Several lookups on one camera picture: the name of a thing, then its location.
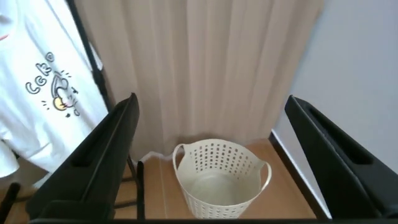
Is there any black clothes rack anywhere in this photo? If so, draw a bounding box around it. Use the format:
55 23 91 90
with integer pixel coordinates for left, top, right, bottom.
0 0 146 220

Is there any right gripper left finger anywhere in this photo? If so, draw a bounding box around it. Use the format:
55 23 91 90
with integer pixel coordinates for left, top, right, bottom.
25 92 141 220

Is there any white garment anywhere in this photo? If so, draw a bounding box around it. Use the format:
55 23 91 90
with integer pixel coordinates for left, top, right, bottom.
0 0 109 179

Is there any beige curtain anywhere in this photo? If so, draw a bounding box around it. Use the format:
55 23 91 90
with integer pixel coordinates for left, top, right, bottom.
74 0 326 163

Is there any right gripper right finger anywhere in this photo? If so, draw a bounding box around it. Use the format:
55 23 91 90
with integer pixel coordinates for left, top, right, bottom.
284 95 398 218

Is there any white laundry basket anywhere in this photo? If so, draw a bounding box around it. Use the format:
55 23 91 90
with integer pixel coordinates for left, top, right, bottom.
172 138 273 220

